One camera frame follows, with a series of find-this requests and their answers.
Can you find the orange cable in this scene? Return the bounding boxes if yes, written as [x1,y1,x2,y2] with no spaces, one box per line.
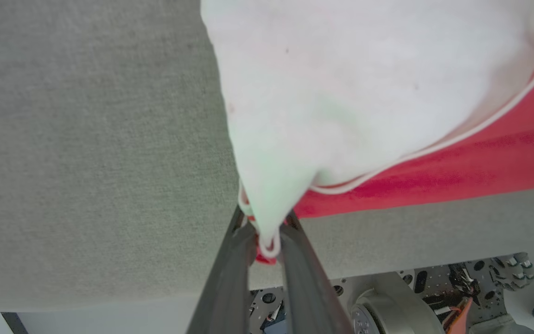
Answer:
[445,297,474,334]

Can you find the white robot waist column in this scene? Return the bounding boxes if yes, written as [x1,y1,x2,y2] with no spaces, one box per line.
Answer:
[341,271,446,334]

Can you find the dark sofa leg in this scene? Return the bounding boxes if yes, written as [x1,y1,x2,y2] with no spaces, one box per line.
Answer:
[0,312,30,334]

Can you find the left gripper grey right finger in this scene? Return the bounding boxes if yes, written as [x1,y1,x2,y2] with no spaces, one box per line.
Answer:
[279,210,356,334]

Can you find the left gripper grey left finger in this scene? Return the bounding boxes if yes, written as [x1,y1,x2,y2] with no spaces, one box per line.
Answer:
[186,206,259,334]

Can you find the red and white jersey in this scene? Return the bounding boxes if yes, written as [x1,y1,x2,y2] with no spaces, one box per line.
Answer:
[200,0,534,266]

